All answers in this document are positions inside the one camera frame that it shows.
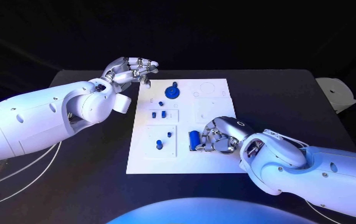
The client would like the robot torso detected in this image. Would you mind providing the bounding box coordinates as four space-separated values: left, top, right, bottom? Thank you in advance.
105 197 319 224

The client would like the white task board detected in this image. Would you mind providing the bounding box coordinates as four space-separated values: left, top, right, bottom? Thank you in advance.
125 78 247 175

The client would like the blue gear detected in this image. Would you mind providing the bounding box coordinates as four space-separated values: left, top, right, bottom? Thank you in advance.
164 86 180 99

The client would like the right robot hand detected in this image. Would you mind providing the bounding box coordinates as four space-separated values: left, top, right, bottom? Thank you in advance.
194 116 256 155

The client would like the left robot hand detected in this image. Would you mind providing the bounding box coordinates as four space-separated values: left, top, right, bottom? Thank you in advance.
99 57 159 91

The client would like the white round device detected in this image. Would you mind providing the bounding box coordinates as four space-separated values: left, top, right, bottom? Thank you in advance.
315 77 356 115

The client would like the white cable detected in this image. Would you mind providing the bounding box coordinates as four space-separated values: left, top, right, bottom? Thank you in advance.
0 140 61 203
273 132 309 148
304 199 343 224
0 143 56 182

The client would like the long blue cylinder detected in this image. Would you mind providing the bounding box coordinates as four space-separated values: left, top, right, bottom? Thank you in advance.
188 130 200 151

